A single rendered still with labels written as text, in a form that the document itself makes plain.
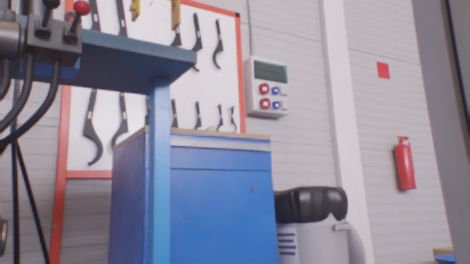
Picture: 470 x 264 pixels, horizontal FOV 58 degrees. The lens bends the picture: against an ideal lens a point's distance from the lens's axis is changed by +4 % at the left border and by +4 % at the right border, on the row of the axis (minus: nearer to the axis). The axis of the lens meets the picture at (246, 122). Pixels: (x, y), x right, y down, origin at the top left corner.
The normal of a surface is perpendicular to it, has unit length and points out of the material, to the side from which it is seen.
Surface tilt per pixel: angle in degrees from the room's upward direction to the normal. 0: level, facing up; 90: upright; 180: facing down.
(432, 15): 90
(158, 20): 90
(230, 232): 90
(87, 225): 90
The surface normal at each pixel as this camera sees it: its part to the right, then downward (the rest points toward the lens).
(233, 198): 0.52, -0.22
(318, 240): 0.02, -0.18
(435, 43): -0.83, -0.09
